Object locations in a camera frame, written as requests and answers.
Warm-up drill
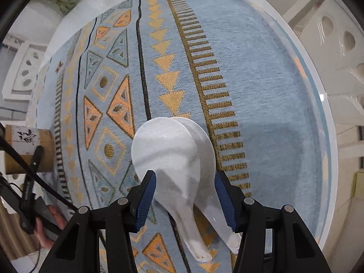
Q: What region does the wooden utensil holder cup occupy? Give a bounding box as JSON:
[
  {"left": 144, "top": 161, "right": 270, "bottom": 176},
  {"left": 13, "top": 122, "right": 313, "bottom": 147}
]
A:
[{"left": 4, "top": 124, "right": 56, "bottom": 173}]

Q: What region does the white ceramic soup spoon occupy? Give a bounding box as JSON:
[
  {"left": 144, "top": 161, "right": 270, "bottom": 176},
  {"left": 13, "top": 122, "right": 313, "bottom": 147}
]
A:
[
  {"left": 174, "top": 116, "right": 241, "bottom": 254},
  {"left": 131, "top": 117, "right": 212, "bottom": 263}
]

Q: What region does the person's left hand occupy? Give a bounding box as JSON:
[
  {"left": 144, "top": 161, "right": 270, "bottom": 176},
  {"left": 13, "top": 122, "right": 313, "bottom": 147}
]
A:
[{"left": 34, "top": 205, "right": 68, "bottom": 250}]

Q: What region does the white dining chair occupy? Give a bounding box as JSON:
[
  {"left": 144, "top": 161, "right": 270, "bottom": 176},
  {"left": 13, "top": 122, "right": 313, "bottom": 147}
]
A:
[{"left": 2, "top": 40, "right": 48, "bottom": 101}]

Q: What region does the blue patterned woven table mat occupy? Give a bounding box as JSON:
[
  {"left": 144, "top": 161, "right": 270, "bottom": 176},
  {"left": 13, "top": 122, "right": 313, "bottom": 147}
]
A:
[{"left": 26, "top": 0, "right": 332, "bottom": 273}]

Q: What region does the white chair right side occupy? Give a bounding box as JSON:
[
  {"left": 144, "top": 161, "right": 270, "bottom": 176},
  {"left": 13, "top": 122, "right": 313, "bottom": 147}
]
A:
[{"left": 300, "top": 0, "right": 363, "bottom": 99}]

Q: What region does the black cable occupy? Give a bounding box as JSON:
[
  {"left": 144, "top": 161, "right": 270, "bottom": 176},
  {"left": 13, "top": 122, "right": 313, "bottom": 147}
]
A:
[{"left": 0, "top": 121, "right": 79, "bottom": 214}]

